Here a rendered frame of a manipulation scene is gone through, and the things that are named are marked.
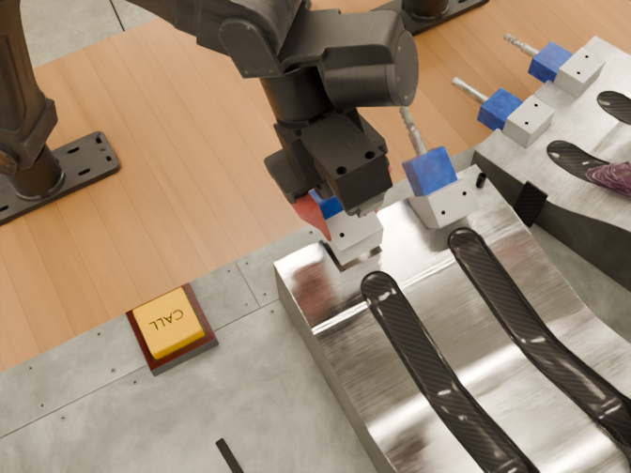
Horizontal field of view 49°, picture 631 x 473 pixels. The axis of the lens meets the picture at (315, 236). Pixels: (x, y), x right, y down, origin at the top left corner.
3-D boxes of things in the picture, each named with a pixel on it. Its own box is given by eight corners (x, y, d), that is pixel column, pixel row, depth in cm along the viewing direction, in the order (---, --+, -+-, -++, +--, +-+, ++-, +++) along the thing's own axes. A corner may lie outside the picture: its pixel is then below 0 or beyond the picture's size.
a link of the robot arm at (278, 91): (361, 89, 60) (339, 19, 55) (340, 132, 57) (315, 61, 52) (290, 92, 63) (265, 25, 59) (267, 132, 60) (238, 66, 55)
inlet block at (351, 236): (283, 166, 77) (277, 145, 71) (322, 145, 77) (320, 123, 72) (341, 266, 73) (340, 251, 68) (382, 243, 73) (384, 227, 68)
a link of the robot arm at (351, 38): (427, 52, 58) (391, -75, 49) (405, 131, 54) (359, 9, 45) (304, 59, 63) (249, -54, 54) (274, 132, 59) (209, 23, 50)
